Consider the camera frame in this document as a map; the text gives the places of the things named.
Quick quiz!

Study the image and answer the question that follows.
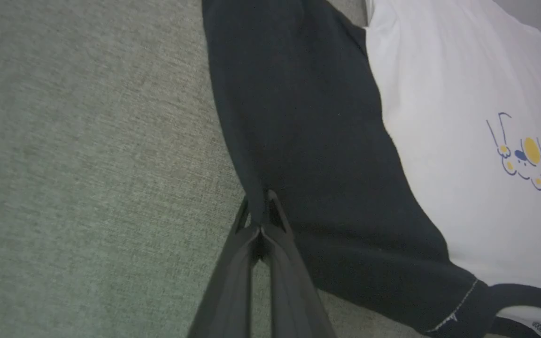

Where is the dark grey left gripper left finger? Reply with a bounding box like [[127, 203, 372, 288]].
[[188, 195, 262, 338]]

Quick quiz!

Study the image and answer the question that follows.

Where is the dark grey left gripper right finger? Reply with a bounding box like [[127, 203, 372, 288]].
[[261, 190, 337, 338]]

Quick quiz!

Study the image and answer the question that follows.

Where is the white and navy t-shirt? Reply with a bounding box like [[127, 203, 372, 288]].
[[201, 0, 541, 338]]

